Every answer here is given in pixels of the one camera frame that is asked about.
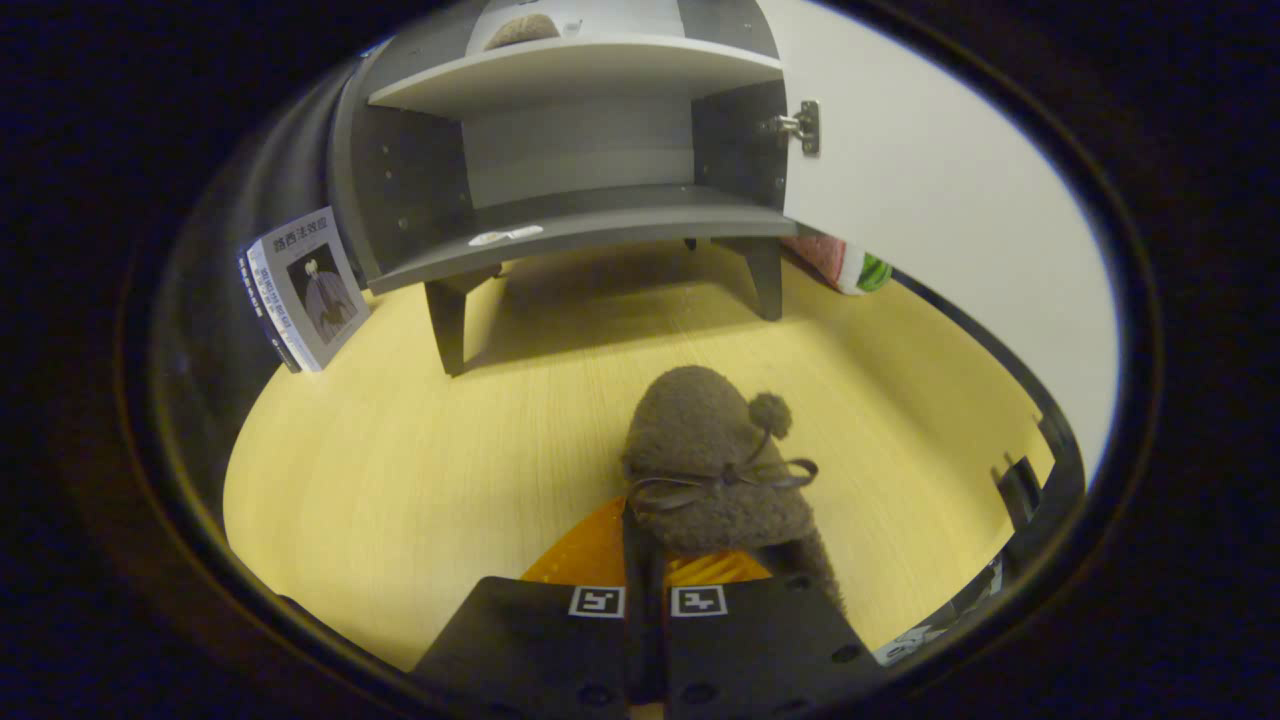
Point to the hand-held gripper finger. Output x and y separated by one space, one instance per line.
657 640
636 620

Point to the brown plush shoe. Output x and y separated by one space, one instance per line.
525 30
700 430

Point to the grey shoe cabinet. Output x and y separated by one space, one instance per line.
580 215

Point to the white shoe cabinet door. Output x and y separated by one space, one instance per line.
950 180

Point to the metal door hinge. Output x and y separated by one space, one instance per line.
805 125

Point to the red and green object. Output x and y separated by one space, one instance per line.
845 265

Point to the grey cover picture book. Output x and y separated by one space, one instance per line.
320 290

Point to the dark cover book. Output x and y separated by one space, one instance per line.
247 290

